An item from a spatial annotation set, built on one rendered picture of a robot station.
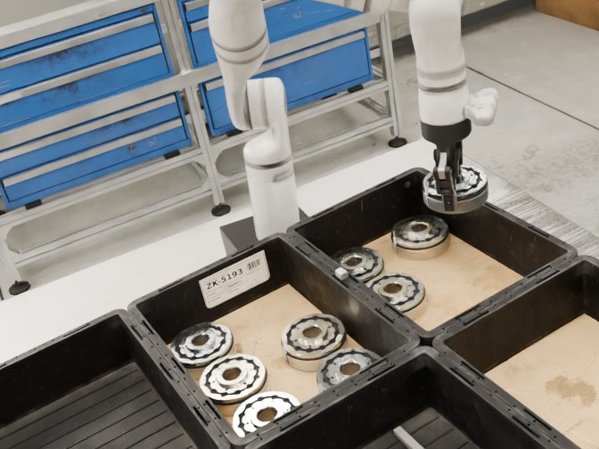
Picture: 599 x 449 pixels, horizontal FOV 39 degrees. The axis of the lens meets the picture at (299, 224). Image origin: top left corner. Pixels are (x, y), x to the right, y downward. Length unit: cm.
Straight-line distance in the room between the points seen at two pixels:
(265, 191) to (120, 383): 47
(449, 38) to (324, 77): 225
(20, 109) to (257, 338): 187
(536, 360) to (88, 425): 68
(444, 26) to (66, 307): 105
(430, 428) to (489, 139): 254
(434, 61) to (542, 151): 235
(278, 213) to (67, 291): 53
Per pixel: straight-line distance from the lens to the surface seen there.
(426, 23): 118
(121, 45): 311
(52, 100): 311
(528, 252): 142
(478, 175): 140
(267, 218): 166
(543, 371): 128
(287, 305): 146
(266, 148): 159
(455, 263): 150
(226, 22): 136
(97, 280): 192
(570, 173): 338
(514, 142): 362
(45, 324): 185
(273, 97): 155
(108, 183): 324
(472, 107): 126
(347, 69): 346
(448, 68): 123
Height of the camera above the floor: 170
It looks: 32 degrees down
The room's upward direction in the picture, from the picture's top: 12 degrees counter-clockwise
